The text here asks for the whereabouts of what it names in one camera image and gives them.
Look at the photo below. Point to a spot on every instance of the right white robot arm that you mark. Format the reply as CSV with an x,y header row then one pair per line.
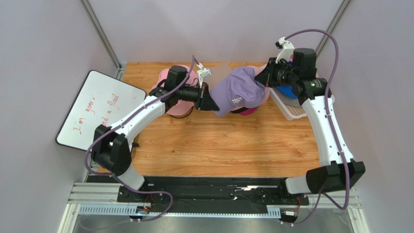
x,y
338,170

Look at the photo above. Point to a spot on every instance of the pink bucket hat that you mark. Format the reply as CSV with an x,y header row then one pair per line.
x,y
182,107

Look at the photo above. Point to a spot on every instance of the white whiteboard with red writing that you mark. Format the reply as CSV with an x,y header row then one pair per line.
x,y
102,100

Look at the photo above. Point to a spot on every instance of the aluminium frame rail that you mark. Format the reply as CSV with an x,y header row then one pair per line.
x,y
100,199

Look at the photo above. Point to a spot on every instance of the left corner aluminium post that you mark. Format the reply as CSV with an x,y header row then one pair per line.
x,y
93,18

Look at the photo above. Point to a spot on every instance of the grey flat board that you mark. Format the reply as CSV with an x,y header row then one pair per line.
x,y
218,73

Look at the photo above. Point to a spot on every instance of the lavender baseball cap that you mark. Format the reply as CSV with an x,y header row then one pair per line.
x,y
232,92

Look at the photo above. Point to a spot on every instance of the blue hat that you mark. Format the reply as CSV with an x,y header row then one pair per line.
x,y
287,91

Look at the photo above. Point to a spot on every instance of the magenta baseball cap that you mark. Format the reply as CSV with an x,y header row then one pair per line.
x,y
249,111

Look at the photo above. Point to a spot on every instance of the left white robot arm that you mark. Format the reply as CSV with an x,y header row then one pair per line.
x,y
111,148

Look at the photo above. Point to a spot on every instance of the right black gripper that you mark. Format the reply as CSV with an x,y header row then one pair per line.
x,y
270,74

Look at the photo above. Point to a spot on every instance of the right corner aluminium post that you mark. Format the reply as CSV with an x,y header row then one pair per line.
x,y
334,23

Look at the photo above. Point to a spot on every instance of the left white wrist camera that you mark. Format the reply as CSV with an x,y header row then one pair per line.
x,y
202,73

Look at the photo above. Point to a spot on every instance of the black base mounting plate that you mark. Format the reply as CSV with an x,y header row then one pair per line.
x,y
212,195

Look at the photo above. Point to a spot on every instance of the white plastic basket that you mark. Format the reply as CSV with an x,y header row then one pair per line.
x,y
292,111

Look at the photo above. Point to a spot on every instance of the corner aluminium post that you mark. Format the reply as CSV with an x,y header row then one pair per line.
x,y
93,18
334,23

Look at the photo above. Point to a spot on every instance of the pink baseball cap white logo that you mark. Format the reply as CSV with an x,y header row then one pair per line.
x,y
259,93

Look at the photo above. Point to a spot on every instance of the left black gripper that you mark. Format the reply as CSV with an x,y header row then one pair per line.
x,y
205,102

